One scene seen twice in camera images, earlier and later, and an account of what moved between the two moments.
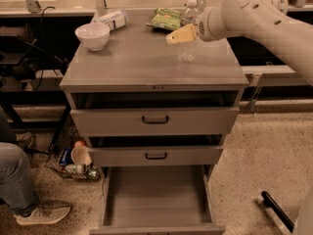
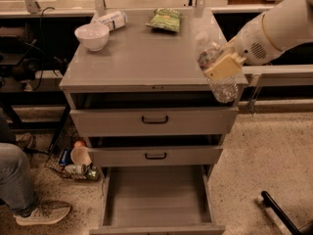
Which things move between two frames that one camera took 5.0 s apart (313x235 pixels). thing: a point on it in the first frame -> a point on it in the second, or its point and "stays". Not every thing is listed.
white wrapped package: [114, 20] stays
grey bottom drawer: [157, 200] stays
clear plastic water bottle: [188, 50] -> [226, 88]
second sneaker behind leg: [25, 139] stays
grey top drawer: [159, 115] stays
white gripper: [205, 27] -> [253, 44]
